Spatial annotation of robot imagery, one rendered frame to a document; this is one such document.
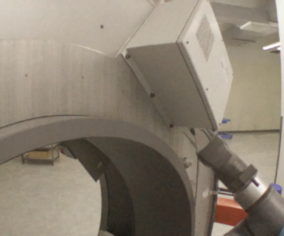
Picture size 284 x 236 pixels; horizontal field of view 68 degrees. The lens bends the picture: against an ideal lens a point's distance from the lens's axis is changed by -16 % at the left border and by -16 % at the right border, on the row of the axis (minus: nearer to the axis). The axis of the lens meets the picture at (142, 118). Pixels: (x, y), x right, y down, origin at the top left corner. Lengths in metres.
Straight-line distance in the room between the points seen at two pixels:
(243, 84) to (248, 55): 1.30
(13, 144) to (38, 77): 0.11
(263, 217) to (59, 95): 0.49
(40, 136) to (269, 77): 10.90
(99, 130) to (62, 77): 0.09
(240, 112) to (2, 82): 10.12
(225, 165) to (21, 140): 0.44
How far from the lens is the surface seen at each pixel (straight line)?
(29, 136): 0.27
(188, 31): 0.41
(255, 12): 6.29
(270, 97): 11.04
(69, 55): 0.36
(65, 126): 0.30
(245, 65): 10.45
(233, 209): 1.43
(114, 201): 1.05
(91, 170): 0.83
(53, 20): 0.36
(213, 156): 0.58
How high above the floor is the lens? 1.60
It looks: 6 degrees down
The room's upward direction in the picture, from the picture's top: straight up
